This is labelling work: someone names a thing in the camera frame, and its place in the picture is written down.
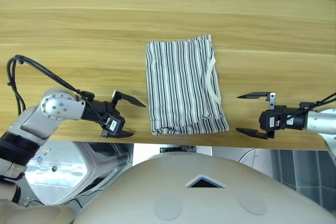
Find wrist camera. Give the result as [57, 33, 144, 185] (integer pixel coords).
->
[100, 112, 125, 134]
[259, 110, 279, 132]

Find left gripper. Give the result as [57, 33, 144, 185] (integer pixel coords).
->
[80, 90, 146, 139]

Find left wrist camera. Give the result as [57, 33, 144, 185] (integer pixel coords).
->
[100, 112, 125, 134]

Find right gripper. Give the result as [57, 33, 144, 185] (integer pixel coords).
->
[236, 92, 304, 140]

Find striped T-shirt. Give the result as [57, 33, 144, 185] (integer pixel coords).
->
[145, 34, 230, 136]

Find robot body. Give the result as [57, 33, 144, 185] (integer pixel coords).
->
[74, 152, 336, 224]

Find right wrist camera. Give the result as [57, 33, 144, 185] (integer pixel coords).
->
[259, 110, 279, 132]

